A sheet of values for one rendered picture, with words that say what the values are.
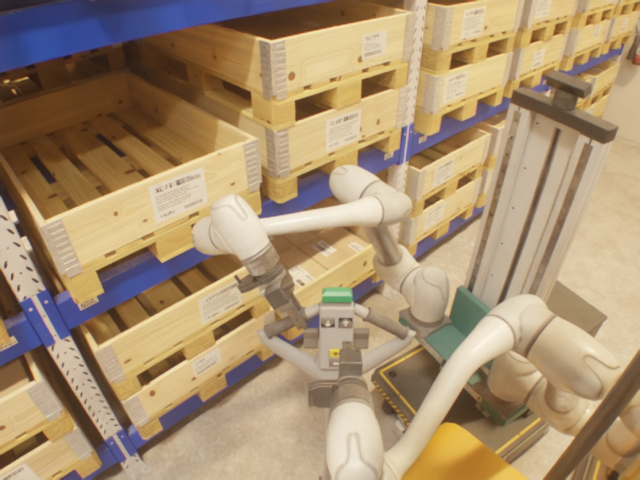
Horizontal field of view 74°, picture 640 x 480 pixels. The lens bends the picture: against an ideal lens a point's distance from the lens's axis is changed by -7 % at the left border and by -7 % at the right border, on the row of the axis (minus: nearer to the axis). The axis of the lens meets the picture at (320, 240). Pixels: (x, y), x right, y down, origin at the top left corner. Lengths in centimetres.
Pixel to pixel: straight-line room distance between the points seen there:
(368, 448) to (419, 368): 163
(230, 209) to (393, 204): 57
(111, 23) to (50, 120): 128
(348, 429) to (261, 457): 169
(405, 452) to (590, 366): 45
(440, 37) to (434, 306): 131
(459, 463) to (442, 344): 64
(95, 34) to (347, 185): 88
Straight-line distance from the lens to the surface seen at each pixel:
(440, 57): 248
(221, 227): 111
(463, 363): 107
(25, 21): 140
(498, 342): 113
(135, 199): 157
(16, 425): 197
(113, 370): 194
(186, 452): 261
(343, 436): 85
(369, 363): 133
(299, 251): 279
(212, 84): 221
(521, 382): 176
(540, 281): 174
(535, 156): 164
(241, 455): 255
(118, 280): 178
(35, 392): 188
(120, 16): 147
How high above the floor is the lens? 227
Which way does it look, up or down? 38 degrees down
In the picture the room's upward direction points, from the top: straight up
